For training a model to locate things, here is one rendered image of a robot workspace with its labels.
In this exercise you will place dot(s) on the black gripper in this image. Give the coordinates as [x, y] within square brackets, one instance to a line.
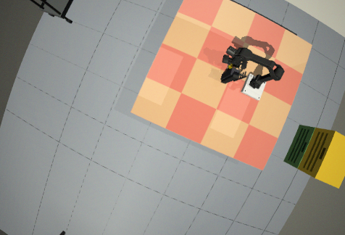
[232, 61]

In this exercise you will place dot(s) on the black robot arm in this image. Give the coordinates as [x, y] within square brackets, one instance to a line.
[244, 54]

